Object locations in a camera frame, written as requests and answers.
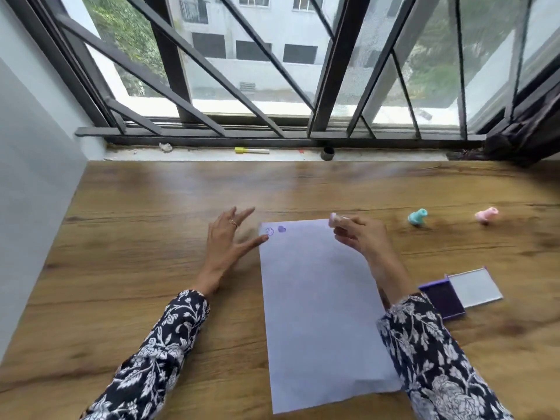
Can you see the person's left hand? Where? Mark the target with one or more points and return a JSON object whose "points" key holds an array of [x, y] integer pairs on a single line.
{"points": [[223, 251]]}

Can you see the person's right hand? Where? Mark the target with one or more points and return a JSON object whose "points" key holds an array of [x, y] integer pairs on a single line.
{"points": [[365, 240]]}

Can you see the person's right fingers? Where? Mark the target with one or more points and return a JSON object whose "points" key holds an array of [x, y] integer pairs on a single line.
{"points": [[348, 229]]}

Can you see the person's left thumb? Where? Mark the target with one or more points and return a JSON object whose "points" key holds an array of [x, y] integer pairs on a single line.
{"points": [[253, 243]]}

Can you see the small purple stamp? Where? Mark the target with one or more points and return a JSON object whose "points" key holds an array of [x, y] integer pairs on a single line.
{"points": [[333, 219]]}

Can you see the person's right forearm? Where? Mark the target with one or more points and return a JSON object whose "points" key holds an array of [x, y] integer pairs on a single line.
{"points": [[431, 354]]}

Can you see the person's left forearm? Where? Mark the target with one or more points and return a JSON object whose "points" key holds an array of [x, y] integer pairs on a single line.
{"points": [[157, 349]]}

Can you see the small teal stamp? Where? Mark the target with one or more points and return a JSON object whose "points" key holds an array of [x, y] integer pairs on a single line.
{"points": [[418, 217]]}

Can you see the small black cap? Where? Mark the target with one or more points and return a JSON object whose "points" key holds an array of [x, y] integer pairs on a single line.
{"points": [[327, 153]]}

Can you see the white paper sheet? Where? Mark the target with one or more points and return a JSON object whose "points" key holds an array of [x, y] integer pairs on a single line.
{"points": [[321, 310]]}

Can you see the yellow capped white marker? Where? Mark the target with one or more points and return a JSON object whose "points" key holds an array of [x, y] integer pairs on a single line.
{"points": [[251, 150]]}

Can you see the purple ink pad case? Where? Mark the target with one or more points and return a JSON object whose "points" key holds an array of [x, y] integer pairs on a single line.
{"points": [[459, 293]]}

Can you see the crumpled white scrap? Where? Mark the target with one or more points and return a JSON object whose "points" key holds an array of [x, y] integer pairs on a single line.
{"points": [[166, 147]]}

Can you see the small pink stamp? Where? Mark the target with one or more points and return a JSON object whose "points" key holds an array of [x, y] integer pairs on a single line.
{"points": [[486, 214]]}

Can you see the black window grille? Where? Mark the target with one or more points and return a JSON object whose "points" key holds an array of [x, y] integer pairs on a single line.
{"points": [[245, 83]]}

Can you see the dark curtain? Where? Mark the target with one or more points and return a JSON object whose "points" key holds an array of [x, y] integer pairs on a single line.
{"points": [[525, 126]]}

